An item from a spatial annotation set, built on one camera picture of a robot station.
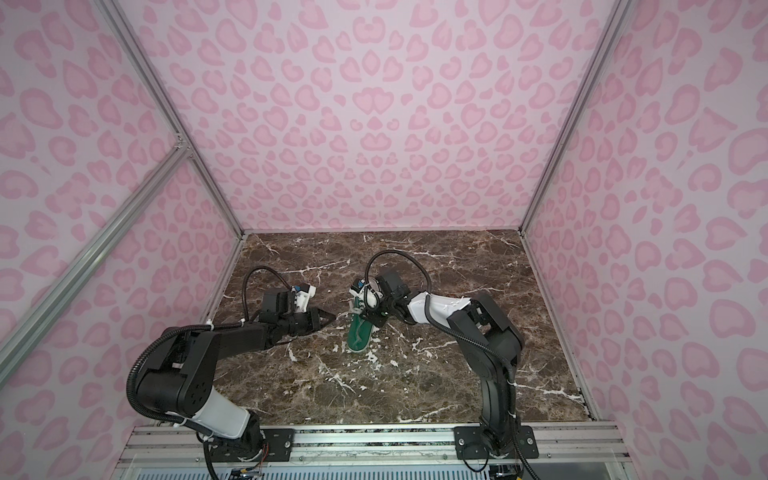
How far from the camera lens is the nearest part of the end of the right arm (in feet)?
2.33

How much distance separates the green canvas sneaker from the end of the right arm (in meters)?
0.02

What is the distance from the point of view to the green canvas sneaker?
0.87m
